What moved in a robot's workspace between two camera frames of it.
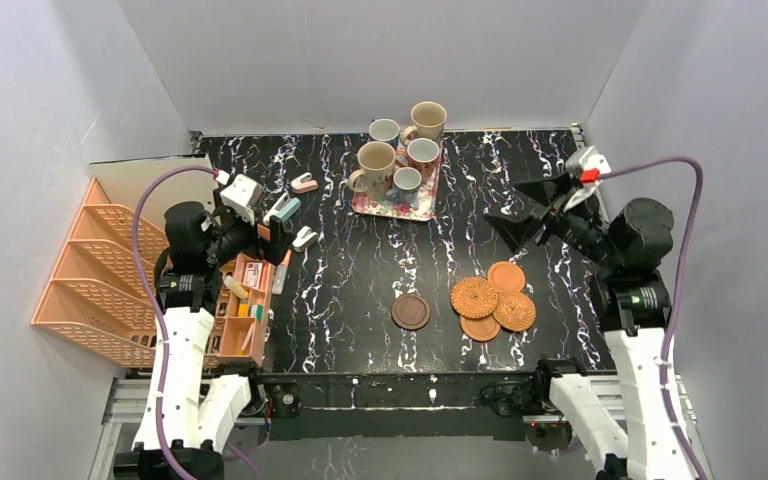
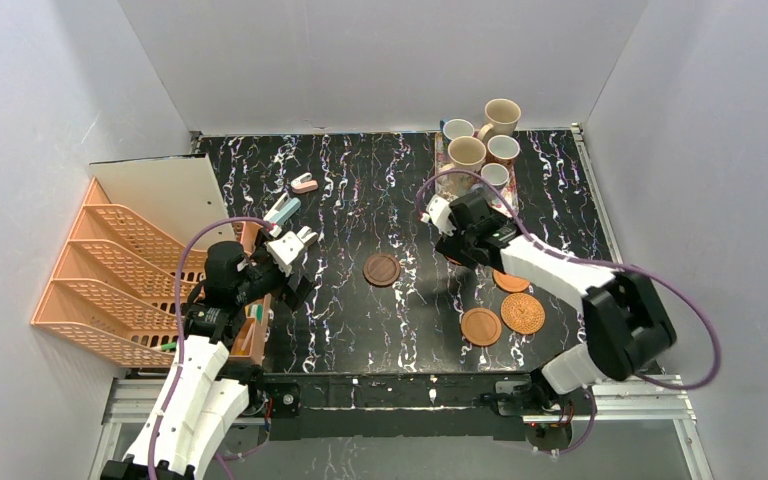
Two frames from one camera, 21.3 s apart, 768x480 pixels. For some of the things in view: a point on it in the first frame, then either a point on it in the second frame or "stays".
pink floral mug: (423, 154) -> (503, 149)
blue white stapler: (283, 208) stays
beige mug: (376, 168) -> (466, 152)
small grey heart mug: (407, 183) -> (495, 173)
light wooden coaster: (507, 275) stays
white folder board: (123, 182) stays
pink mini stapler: (304, 184) stays
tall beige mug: (428, 118) -> (502, 116)
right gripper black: (549, 213) -> (455, 240)
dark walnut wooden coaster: (411, 311) -> (381, 270)
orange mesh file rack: (94, 298) stays
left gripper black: (268, 234) -> (290, 282)
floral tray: (401, 153) -> (504, 195)
